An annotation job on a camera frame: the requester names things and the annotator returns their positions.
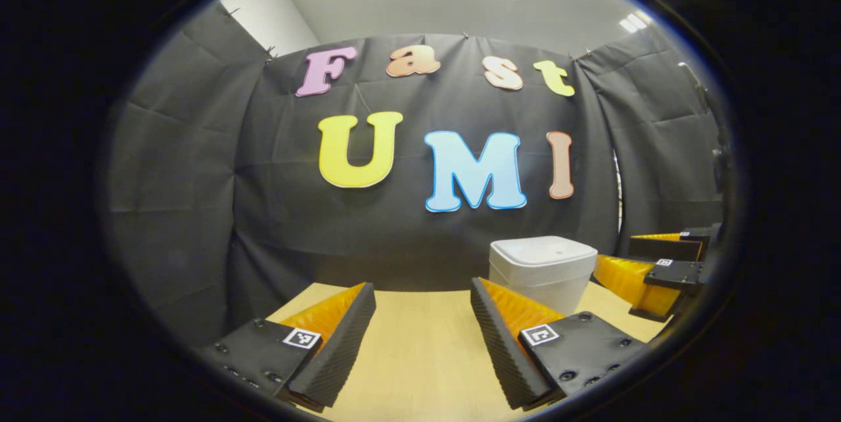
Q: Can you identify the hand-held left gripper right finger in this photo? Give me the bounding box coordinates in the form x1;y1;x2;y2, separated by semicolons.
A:
470;276;652;411

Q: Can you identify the black backdrop cloth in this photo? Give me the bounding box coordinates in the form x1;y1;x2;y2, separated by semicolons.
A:
105;1;730;347

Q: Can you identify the wooden desktop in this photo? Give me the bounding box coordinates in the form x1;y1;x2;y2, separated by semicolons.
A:
266;281;672;422

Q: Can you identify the white desktop garbage bin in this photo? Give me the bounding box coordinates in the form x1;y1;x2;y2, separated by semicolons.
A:
488;236;599;317

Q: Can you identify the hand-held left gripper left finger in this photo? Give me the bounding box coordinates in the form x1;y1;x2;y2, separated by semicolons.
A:
186;281;378;410

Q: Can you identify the small ceiling light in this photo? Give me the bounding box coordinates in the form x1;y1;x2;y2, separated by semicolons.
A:
618;11;655;34

